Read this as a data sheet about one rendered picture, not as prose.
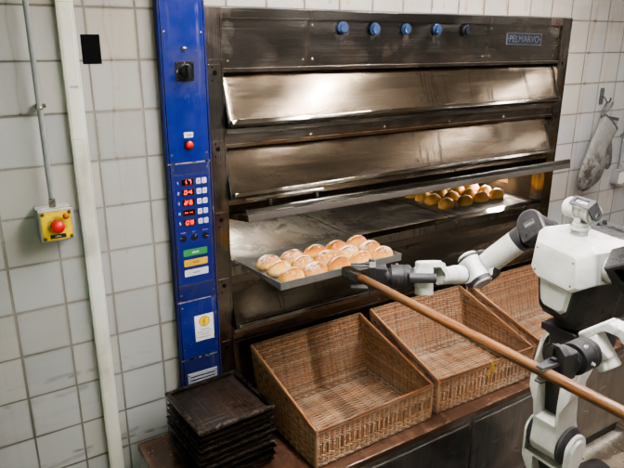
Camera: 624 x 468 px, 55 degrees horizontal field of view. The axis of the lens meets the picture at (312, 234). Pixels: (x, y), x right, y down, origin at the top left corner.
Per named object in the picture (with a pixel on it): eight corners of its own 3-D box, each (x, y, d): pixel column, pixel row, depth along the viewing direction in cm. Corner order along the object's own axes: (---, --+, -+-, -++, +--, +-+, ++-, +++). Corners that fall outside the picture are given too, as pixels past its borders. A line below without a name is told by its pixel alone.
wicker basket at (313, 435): (249, 404, 246) (247, 344, 237) (357, 365, 276) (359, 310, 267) (315, 472, 207) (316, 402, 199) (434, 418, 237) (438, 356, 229)
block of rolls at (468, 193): (370, 187, 351) (370, 177, 349) (431, 177, 375) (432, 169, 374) (444, 211, 302) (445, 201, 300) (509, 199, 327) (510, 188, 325)
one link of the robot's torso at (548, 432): (543, 435, 233) (559, 325, 218) (585, 460, 219) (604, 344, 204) (517, 448, 225) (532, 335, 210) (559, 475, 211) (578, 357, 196)
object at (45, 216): (37, 238, 187) (32, 206, 184) (71, 232, 192) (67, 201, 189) (41, 244, 181) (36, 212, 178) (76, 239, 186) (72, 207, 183)
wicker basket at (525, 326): (459, 331, 308) (462, 280, 300) (531, 306, 337) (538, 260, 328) (538, 373, 269) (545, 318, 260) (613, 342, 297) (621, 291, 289)
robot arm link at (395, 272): (370, 264, 209) (404, 265, 209) (368, 254, 218) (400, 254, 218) (368, 297, 213) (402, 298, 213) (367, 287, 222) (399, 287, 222)
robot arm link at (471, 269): (431, 270, 226) (463, 268, 237) (444, 293, 221) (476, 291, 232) (448, 253, 219) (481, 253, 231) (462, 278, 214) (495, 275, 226)
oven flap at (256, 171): (230, 200, 219) (220, 146, 219) (547, 153, 310) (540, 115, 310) (235, 198, 215) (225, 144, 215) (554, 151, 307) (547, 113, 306)
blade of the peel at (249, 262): (401, 260, 236) (401, 253, 235) (280, 291, 206) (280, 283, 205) (345, 235, 264) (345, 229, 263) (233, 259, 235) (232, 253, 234)
